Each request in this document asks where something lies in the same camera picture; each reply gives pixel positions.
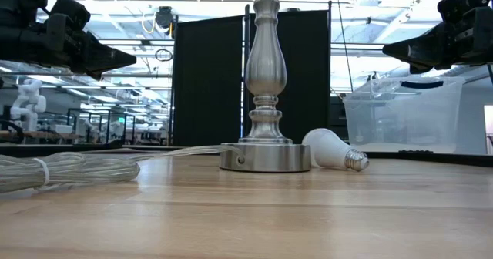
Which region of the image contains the white humanoid robot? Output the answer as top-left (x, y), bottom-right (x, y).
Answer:
top-left (9, 78), bottom-right (48, 133)

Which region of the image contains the white led lightbulb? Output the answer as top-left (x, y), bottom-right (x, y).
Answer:
top-left (301, 127), bottom-right (370, 173)

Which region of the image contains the clear lamp power cord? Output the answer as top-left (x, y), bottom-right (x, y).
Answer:
top-left (0, 144), bottom-right (246, 195)

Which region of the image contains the clear plastic storage bin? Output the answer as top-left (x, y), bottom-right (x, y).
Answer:
top-left (342, 76), bottom-right (466, 155)

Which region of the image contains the black equipment box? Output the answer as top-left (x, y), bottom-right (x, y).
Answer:
top-left (329, 95), bottom-right (350, 141)

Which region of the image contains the thin black hanging cable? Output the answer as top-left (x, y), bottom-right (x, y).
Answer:
top-left (334, 0), bottom-right (354, 95)

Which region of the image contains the wooden workbench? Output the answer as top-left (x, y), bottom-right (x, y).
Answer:
top-left (0, 129), bottom-right (80, 144)

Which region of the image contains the black aluminium table frame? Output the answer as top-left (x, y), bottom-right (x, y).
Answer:
top-left (0, 143), bottom-right (493, 168)

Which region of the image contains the black ceiling cable reel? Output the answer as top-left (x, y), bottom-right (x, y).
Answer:
top-left (140, 5), bottom-right (176, 35)

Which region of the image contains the silver metal lamp base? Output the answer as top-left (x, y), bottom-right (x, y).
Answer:
top-left (219, 0), bottom-right (313, 173)

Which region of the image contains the black cable ring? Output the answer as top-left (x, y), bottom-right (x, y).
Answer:
top-left (154, 48), bottom-right (174, 62)

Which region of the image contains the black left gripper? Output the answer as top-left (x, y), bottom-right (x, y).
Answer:
top-left (0, 0), bottom-right (137, 82)

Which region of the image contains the black metal frame enclosure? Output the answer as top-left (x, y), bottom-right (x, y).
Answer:
top-left (67, 107), bottom-right (136, 145)

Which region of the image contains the black folding room divider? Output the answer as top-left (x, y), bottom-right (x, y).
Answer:
top-left (171, 2), bottom-right (333, 148)

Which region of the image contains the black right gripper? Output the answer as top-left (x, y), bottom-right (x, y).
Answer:
top-left (382, 6), bottom-right (493, 75)

